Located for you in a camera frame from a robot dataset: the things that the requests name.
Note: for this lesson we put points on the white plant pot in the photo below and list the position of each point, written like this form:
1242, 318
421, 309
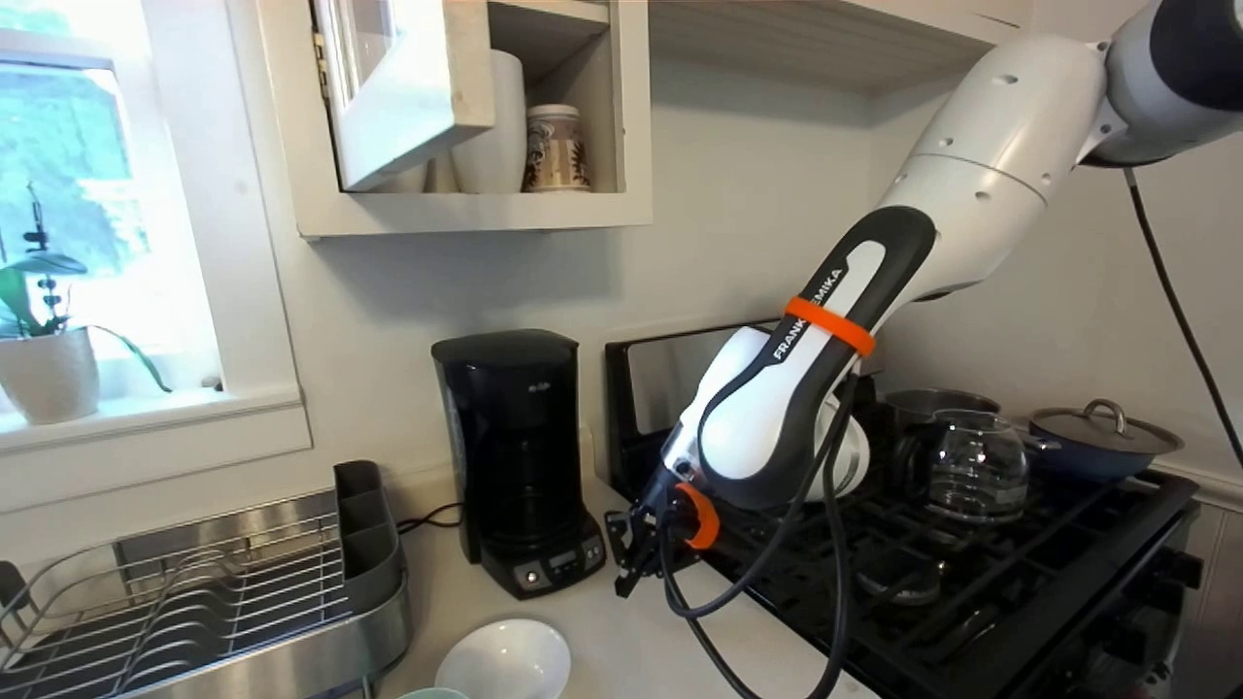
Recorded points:
47, 376

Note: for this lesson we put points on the grey pan lid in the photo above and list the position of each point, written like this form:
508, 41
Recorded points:
1110, 432

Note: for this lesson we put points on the white framed window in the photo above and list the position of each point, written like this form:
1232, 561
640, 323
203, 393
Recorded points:
196, 260

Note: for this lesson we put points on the spice jar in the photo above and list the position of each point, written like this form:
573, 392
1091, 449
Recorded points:
559, 150

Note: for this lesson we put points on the black coffee maker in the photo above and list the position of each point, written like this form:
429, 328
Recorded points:
519, 452

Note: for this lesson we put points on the green orchid plant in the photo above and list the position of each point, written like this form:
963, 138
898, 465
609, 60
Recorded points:
37, 266

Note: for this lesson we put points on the blue pan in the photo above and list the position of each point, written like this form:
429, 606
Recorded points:
1091, 465

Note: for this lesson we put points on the white open wall cabinet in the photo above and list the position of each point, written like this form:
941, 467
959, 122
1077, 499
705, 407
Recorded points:
467, 214

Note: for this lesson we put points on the steel dish rack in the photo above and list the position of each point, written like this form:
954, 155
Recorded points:
260, 606

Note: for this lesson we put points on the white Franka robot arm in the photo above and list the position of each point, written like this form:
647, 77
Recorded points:
995, 140

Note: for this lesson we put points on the white bowl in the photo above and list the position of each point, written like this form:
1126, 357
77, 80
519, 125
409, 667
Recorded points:
508, 662

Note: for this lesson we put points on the black steel gas stove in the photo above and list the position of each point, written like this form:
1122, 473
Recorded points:
1012, 584

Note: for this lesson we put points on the white ceramic mug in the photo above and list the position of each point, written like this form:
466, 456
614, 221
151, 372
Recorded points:
497, 129

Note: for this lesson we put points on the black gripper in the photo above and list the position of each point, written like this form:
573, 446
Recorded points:
666, 508

